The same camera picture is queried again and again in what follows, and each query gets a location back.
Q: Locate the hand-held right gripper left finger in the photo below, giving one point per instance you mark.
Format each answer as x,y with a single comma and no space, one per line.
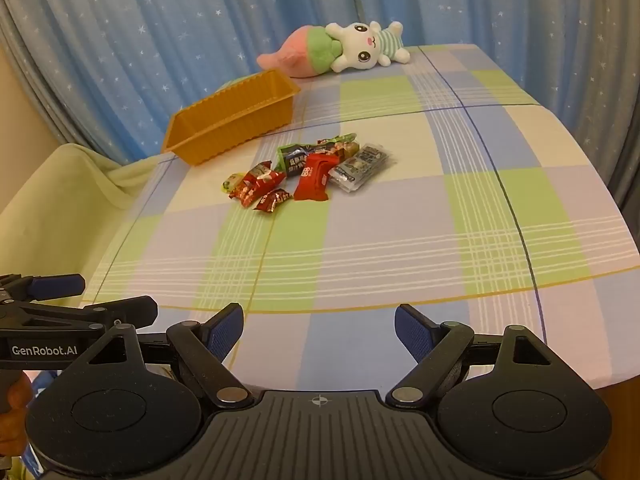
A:
225,332

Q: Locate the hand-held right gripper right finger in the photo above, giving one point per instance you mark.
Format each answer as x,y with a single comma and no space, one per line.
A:
412,332

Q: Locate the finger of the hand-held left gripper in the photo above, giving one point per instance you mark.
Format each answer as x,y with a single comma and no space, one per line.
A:
57,285
125,310

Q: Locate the red candy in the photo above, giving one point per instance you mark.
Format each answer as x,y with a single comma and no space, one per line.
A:
272,200

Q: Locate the yellow green candy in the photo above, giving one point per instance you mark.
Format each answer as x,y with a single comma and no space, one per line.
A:
232,181

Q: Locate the dark red snack packet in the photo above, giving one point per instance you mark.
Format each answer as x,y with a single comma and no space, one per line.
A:
257,182

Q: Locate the silver blue snack packet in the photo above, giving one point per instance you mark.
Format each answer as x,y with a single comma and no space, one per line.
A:
375,154
352,175

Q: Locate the large red snack packet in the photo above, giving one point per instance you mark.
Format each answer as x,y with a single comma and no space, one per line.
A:
312,177

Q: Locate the dark green snack packet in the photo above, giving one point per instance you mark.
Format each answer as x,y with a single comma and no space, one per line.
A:
292,156

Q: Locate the small brown candy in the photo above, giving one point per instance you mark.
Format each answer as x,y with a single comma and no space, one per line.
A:
351,151

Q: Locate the orange plastic tray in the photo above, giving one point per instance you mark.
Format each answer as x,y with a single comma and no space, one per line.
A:
235,130

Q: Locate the green red long packet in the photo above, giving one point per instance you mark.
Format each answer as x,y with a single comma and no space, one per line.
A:
332,144

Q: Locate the person's left hand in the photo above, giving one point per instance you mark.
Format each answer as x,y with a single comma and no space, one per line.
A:
15,410

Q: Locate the light green cloth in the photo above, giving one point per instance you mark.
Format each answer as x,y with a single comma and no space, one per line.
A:
60,200

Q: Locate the checked pastel tablecloth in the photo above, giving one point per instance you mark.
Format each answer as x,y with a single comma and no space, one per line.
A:
400,240

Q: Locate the blue starry curtain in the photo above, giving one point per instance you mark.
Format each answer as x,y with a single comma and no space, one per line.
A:
150,35

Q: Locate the pink green rabbit plush toy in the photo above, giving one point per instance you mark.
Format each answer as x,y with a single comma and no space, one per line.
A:
360,47

